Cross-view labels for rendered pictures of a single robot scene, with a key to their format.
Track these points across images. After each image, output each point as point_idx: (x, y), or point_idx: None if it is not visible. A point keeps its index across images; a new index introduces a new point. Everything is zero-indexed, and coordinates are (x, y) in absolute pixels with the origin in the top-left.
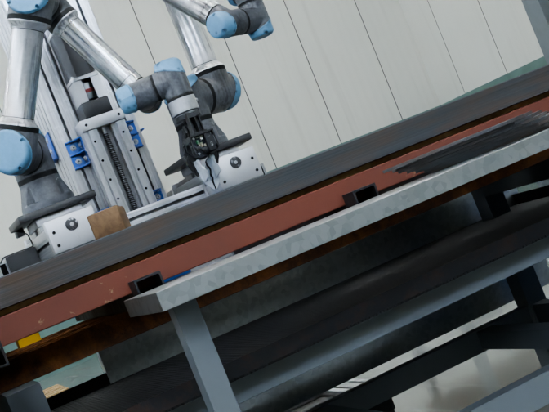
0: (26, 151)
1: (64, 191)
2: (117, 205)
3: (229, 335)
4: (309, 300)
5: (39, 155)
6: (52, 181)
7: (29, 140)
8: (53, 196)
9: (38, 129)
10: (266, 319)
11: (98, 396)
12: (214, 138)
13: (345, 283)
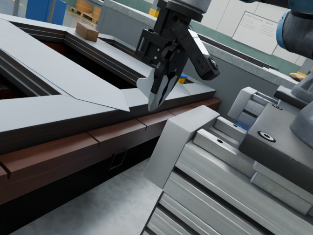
0: (276, 29)
1: (309, 91)
2: (78, 22)
3: (106, 175)
4: (45, 203)
5: (306, 43)
6: (309, 75)
7: (289, 21)
8: (295, 86)
9: (302, 13)
10: (81, 186)
11: (150, 142)
12: (302, 114)
13: (2, 234)
